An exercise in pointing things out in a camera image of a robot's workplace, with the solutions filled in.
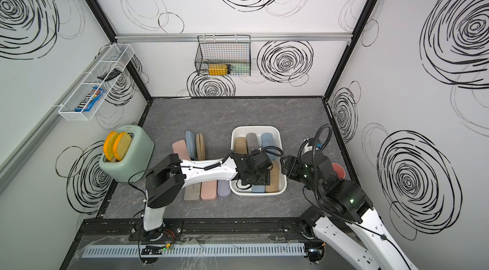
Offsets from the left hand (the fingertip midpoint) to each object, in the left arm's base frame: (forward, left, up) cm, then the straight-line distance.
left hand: (265, 182), depth 83 cm
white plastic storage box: (+27, +11, 0) cm, 29 cm away
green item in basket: (+41, +13, +30) cm, 52 cm away
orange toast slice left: (+7, +63, +18) cm, 66 cm away
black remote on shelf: (+33, +67, +31) cm, 81 cm away
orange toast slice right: (+7, +59, +17) cm, 61 cm away
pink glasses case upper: (+17, +42, -2) cm, 46 cm away
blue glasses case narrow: (+18, +36, +1) cm, 40 cm away
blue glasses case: (+21, -2, 0) cm, 22 cm away
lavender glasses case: (-3, +18, 0) cm, 18 cm away
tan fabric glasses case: (+18, +12, +1) cm, 21 cm away
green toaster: (+1, +55, +9) cm, 56 cm away
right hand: (0, -6, +21) cm, 22 cm away
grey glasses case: (+20, +6, 0) cm, 21 cm away
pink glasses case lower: (-4, +24, -2) cm, 25 cm away
